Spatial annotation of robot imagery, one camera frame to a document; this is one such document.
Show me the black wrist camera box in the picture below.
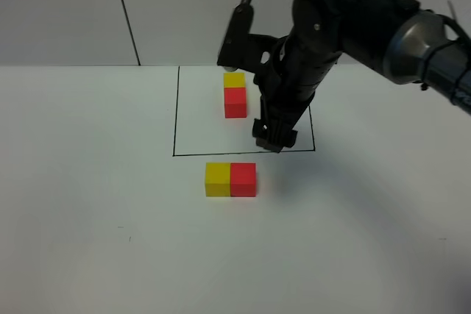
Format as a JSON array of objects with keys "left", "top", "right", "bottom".
[{"left": 216, "top": 4, "right": 280, "bottom": 76}]

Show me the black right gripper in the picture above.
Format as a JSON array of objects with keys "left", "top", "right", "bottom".
[{"left": 252, "top": 36, "right": 341, "bottom": 153}]

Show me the yellow template cube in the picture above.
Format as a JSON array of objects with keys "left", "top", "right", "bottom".
[{"left": 223, "top": 72, "right": 246, "bottom": 88}]

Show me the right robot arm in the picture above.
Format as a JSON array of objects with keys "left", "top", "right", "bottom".
[{"left": 252, "top": 0, "right": 470, "bottom": 152}]

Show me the red template cube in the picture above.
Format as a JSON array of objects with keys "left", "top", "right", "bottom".
[{"left": 224, "top": 88, "right": 247, "bottom": 118}]

